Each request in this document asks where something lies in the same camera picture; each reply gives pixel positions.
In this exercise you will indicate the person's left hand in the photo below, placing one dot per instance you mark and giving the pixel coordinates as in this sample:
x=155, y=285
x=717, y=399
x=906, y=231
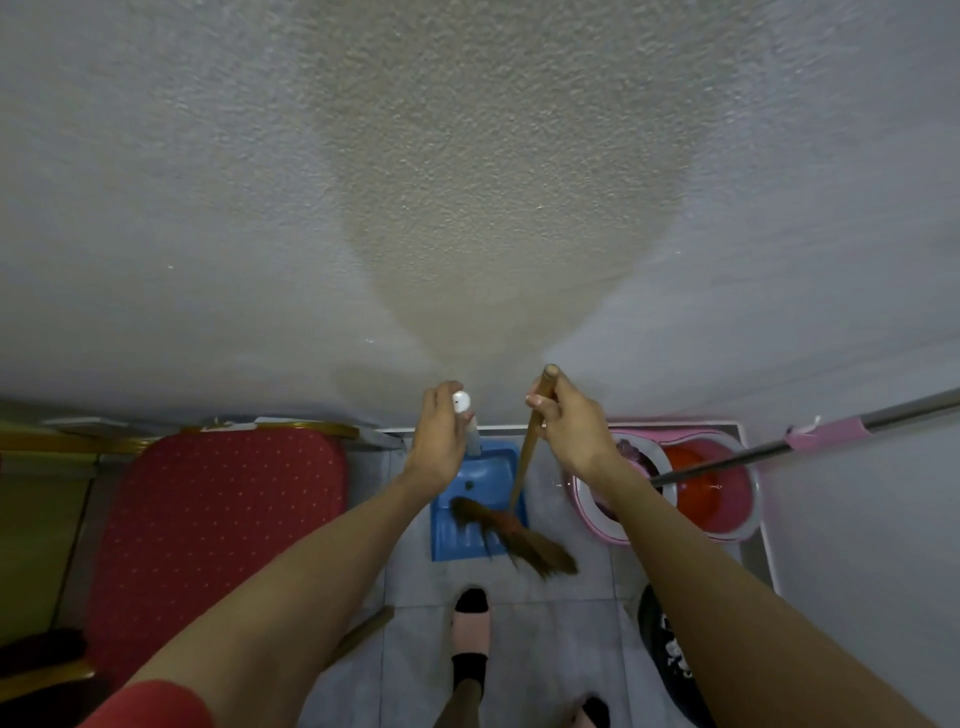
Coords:
x=439, y=439

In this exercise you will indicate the person's right hand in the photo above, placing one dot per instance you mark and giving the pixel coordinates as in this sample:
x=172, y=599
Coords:
x=577, y=431

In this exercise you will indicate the blue plastic dustpan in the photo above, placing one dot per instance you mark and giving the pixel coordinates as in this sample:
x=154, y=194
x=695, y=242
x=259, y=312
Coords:
x=487, y=472

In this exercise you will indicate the pink mop bucket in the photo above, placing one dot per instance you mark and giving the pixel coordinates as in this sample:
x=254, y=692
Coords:
x=712, y=510

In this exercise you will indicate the pile of swept debris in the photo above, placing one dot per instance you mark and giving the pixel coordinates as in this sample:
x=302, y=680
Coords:
x=679, y=649

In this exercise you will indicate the pink spin mop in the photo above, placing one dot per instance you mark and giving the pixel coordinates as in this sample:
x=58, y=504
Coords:
x=825, y=433

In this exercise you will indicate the person's right forearm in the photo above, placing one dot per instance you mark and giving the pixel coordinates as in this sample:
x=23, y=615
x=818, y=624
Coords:
x=750, y=615

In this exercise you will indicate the person's left forearm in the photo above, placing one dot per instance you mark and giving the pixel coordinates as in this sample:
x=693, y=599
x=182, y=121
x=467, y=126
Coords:
x=285, y=600

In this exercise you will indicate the person's left pink slipper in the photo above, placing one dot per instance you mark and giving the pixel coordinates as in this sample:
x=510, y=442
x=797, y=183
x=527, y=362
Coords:
x=471, y=630

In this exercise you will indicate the person's pink slipper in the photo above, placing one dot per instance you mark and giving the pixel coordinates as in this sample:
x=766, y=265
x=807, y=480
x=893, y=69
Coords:
x=471, y=630
x=581, y=716

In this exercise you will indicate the person's left black sock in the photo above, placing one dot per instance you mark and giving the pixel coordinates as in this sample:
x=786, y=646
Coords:
x=471, y=667

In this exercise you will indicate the person's black sock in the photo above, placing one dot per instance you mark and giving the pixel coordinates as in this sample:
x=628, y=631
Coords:
x=596, y=709
x=471, y=667

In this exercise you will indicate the black trash bin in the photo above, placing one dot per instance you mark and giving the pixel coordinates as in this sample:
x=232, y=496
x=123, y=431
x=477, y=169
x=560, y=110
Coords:
x=667, y=675

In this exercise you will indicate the person's left leg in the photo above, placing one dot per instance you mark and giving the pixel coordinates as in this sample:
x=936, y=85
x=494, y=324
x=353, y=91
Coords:
x=461, y=709

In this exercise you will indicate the person's right black sock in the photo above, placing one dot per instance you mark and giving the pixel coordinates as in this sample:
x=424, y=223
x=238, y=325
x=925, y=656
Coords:
x=596, y=709

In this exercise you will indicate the person's right pink slipper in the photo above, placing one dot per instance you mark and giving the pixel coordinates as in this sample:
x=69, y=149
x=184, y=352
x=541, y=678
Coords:
x=581, y=716

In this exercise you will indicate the olive green board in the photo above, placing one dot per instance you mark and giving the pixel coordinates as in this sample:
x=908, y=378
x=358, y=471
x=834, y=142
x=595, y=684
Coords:
x=37, y=540

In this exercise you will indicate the red chair gold frame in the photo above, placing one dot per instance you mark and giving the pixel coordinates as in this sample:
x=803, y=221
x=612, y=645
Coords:
x=217, y=525

